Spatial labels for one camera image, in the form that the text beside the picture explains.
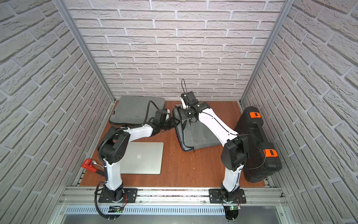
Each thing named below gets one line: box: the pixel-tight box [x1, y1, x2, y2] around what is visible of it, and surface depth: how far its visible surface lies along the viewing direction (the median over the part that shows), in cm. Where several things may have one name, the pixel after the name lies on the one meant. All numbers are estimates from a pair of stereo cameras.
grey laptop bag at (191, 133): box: [172, 104, 222, 152], surface depth 92 cm
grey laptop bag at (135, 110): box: [109, 95, 166, 126], surface depth 109 cm
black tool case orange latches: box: [234, 105, 283, 183], surface depth 65 cm
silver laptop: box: [120, 141, 165, 175], surface depth 89 cm
